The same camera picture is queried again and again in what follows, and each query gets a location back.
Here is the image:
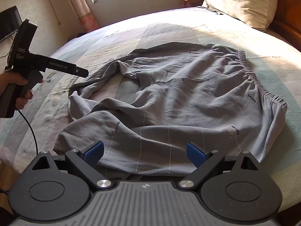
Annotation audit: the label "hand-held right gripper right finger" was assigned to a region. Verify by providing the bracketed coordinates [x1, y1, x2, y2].
[177, 142, 261, 191]

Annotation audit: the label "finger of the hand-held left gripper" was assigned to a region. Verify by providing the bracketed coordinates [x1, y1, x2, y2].
[75, 63, 89, 78]

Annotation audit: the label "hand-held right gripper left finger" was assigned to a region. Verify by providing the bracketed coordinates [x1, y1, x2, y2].
[32, 141, 113, 192]

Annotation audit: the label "grey pants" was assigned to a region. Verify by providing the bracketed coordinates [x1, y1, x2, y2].
[52, 42, 288, 177]

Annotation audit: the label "person's left hand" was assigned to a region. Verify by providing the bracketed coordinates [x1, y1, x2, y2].
[0, 71, 33, 111]

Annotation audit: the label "black television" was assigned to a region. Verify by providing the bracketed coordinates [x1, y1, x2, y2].
[0, 5, 23, 42]

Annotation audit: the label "bed with patchwork sheet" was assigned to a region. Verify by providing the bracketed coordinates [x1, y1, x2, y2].
[0, 6, 301, 226]

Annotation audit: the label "wooden nightstand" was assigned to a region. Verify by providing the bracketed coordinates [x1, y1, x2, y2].
[182, 0, 205, 8]

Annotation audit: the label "beige printed pillow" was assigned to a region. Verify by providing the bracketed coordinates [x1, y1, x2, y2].
[202, 0, 278, 32]

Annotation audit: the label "wooden headboard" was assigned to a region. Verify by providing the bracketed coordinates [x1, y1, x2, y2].
[268, 0, 301, 52]

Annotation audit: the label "thin wall cord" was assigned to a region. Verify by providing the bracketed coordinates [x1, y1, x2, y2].
[50, 0, 62, 26]

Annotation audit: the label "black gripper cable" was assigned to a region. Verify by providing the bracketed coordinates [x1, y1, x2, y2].
[17, 108, 39, 154]

